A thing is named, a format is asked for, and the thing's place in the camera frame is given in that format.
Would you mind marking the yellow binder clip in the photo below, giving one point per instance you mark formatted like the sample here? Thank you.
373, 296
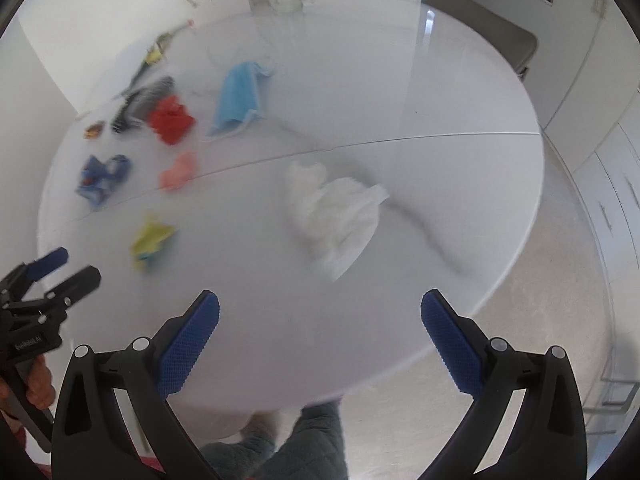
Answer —
156, 51

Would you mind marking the blue face mask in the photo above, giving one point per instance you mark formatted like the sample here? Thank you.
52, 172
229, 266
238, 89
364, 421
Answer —
237, 95

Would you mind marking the yellow crumpled wrapper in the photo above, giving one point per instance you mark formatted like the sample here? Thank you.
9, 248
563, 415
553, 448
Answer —
150, 240

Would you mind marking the person's left hand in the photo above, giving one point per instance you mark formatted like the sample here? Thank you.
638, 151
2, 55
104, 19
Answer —
41, 385

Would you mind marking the brown snack packet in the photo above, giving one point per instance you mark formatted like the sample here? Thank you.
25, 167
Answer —
95, 130

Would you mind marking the white wall switch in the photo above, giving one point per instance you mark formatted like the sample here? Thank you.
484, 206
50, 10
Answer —
598, 6

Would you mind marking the red crumpled wrapper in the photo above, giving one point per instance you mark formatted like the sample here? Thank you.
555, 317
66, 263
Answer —
171, 120

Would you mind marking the grey chair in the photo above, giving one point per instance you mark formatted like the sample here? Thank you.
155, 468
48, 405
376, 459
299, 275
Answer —
485, 25

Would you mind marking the pink crumpled wrapper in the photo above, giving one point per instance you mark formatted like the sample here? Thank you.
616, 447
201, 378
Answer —
179, 172

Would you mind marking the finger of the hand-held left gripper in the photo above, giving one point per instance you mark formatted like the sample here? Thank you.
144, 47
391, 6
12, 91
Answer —
75, 285
47, 262

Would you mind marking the black mesh basket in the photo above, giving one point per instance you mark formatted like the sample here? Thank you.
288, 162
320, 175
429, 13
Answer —
142, 100

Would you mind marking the white crumpled tissue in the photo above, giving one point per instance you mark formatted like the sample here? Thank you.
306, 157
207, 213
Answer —
335, 215

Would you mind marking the blue crumpled wrapper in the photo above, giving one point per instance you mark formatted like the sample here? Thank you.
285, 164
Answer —
102, 180

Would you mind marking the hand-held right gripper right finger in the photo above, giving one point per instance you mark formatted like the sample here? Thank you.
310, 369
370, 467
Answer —
450, 345

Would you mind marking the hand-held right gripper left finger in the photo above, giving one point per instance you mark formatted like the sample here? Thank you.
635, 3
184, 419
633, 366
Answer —
192, 342

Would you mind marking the person's grey quilted pants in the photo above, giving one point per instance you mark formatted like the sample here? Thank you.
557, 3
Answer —
305, 450

